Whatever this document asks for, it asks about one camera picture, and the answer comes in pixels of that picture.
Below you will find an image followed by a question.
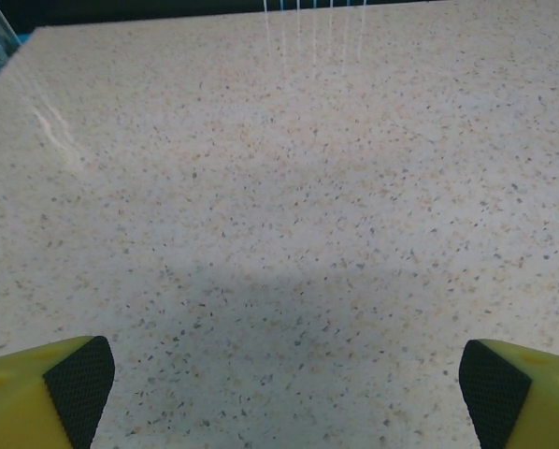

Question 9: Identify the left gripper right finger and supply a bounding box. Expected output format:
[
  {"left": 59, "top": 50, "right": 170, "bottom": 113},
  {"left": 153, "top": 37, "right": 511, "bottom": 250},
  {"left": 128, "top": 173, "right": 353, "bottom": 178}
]
[{"left": 460, "top": 339, "right": 559, "bottom": 449}]

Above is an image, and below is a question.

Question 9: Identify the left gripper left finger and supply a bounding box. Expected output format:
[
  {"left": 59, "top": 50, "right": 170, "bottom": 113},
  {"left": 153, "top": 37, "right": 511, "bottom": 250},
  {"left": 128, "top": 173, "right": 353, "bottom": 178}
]
[{"left": 0, "top": 335, "right": 117, "bottom": 449}]

